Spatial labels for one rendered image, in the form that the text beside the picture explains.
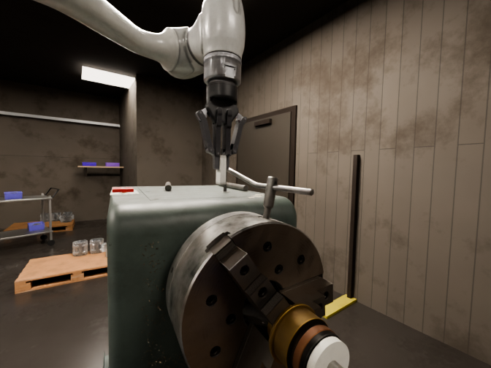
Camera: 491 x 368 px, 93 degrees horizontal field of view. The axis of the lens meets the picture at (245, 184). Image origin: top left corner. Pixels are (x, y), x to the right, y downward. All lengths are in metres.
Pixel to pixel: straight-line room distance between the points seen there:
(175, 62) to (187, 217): 0.40
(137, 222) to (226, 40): 0.43
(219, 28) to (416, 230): 2.22
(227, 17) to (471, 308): 2.43
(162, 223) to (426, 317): 2.43
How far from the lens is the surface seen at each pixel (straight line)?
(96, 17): 0.56
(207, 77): 0.59
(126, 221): 0.53
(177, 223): 0.54
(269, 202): 0.48
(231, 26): 0.62
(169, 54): 0.70
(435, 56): 2.59
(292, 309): 0.41
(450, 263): 2.47
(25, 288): 3.57
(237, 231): 0.41
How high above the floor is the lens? 1.33
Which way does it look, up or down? 3 degrees down
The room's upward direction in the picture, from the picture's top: 1 degrees clockwise
